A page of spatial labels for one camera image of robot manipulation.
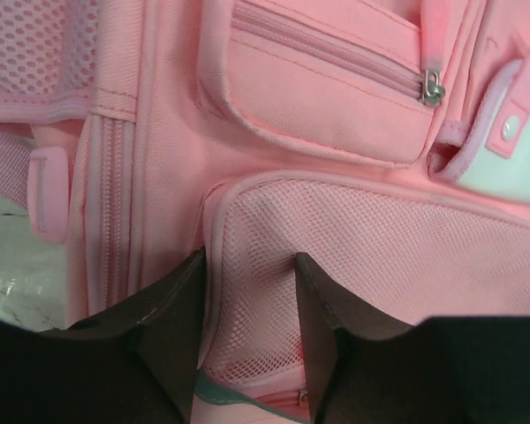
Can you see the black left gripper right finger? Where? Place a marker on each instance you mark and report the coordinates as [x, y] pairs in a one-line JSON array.
[[365, 366]]

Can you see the pink student backpack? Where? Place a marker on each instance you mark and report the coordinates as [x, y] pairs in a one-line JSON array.
[[388, 140]]

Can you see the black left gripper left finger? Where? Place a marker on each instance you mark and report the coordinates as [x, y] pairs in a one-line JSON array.
[[135, 362]]

